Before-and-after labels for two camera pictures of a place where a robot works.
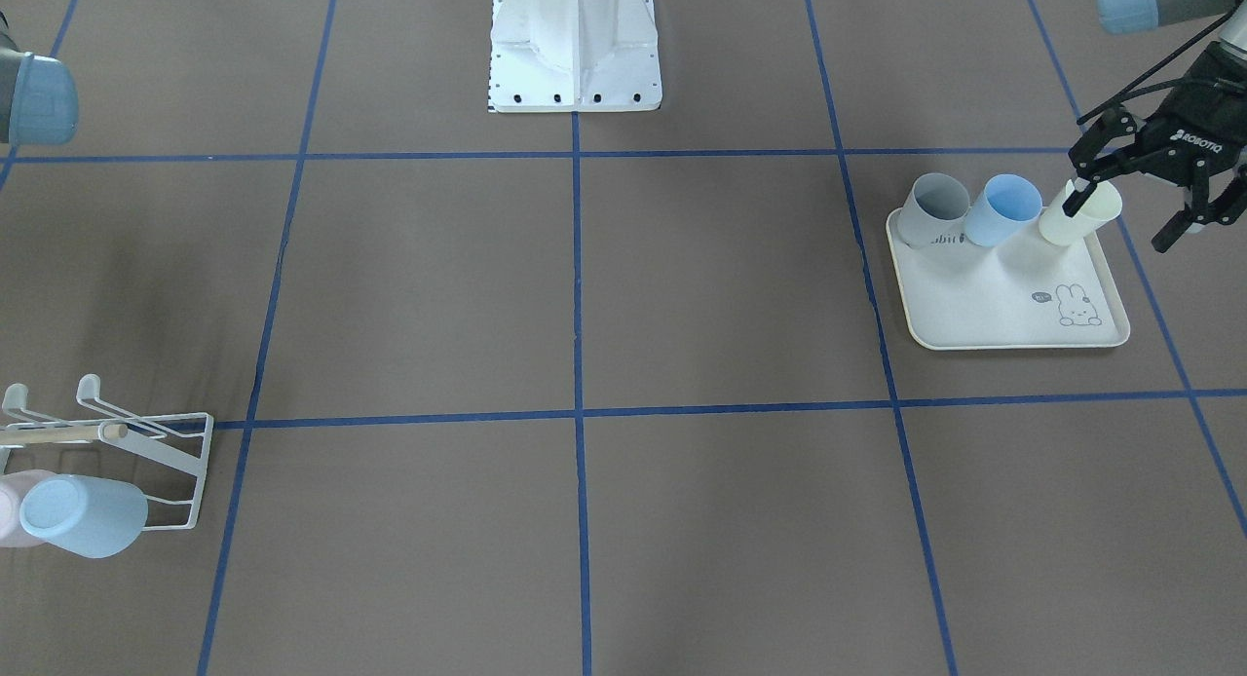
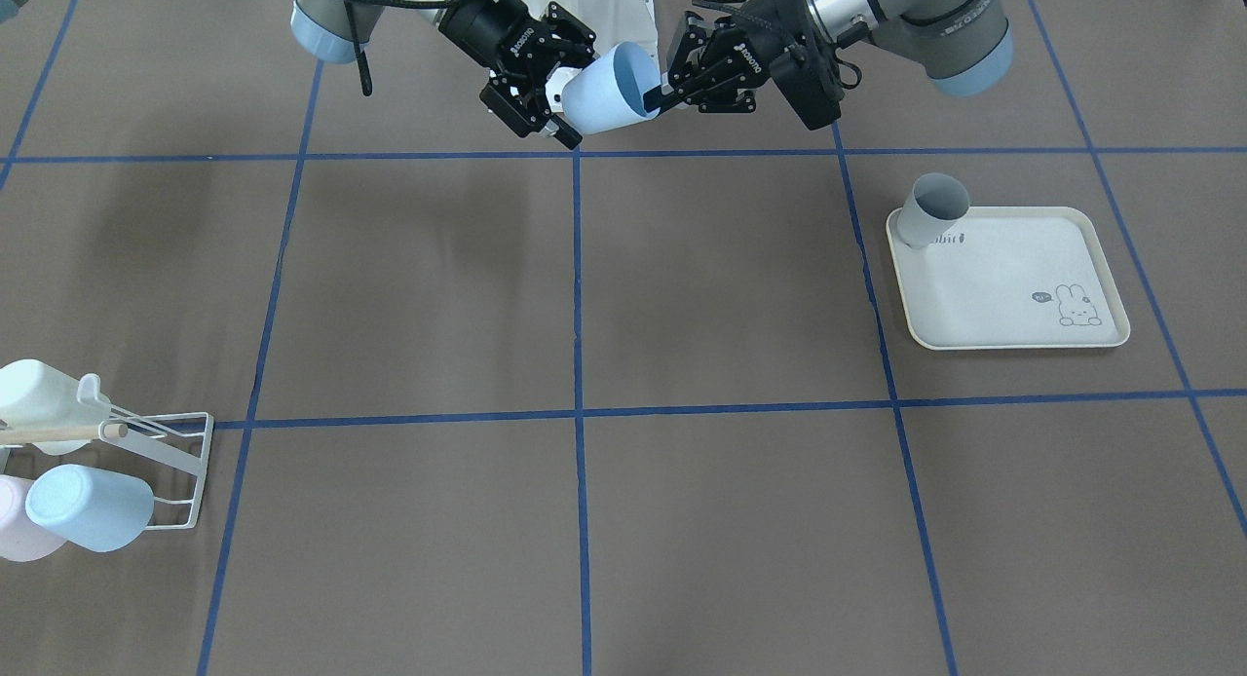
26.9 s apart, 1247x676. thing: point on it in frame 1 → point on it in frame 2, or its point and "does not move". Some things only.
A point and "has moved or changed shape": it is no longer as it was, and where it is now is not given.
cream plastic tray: (1026, 293) does not move
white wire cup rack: (181, 437) does not move
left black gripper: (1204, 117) → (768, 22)
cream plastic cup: (1061, 229) → (36, 395)
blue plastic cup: (1006, 206) has moved or changed shape
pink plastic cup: (14, 486) has moved or changed shape
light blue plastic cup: (100, 517) does not move
